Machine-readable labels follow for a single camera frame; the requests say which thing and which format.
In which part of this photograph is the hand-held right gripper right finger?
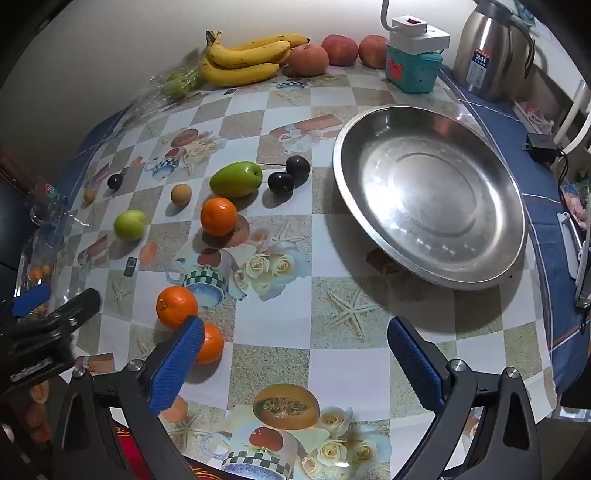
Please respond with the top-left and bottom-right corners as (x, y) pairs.
(387, 316), (543, 480)

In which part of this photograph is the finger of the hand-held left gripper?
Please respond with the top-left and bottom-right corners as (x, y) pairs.
(11, 282), (52, 319)
(7, 288), (102, 343)

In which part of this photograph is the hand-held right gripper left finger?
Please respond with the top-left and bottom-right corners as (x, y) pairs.
(50, 315), (206, 480)

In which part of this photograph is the orange mandarin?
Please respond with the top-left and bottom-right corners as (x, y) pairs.
(200, 197), (238, 237)
(194, 323), (225, 365)
(156, 285), (199, 330)

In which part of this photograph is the small green jujube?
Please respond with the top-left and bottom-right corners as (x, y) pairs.
(114, 210), (148, 241)

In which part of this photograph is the round stainless steel basin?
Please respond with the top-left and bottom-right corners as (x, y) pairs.
(332, 104), (527, 291)

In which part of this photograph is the large green jujube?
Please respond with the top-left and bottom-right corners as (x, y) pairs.
(209, 161), (264, 198)

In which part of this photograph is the black plum with stem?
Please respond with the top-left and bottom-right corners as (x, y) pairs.
(285, 155), (310, 178)

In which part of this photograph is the clear plastic container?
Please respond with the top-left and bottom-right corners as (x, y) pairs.
(30, 182), (70, 227)

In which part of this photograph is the checkered printed tablecloth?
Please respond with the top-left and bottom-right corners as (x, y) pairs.
(28, 69), (561, 480)

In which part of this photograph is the pink printed bag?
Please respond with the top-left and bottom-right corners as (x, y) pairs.
(561, 182), (591, 232)

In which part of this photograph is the black power adapter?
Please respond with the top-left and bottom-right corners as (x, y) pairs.
(523, 134), (559, 162)

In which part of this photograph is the clear bag of green produce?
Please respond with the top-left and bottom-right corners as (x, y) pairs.
(131, 60), (208, 112)

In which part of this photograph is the white plastic bag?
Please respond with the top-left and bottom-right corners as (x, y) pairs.
(515, 99), (555, 134)

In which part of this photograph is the teal plastic box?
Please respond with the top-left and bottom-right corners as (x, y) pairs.
(385, 45), (443, 94)

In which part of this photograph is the yellow banana bunch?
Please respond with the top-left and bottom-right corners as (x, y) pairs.
(199, 30), (311, 88)

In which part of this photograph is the red apple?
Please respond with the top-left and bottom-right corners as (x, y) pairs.
(321, 34), (359, 68)
(358, 35), (389, 70)
(287, 44), (330, 77)

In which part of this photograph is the white power strip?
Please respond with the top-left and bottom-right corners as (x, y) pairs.
(388, 15), (451, 55)

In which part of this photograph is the stainless steel thermos jug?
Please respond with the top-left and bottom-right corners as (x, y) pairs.
(451, 0), (536, 102)

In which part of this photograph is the white plastic handle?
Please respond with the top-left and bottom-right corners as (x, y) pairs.
(558, 211), (580, 280)

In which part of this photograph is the black adapter cable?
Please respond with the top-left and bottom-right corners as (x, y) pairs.
(554, 148), (575, 190)

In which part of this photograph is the white tubular frame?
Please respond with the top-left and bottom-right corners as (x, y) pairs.
(551, 78), (591, 153)

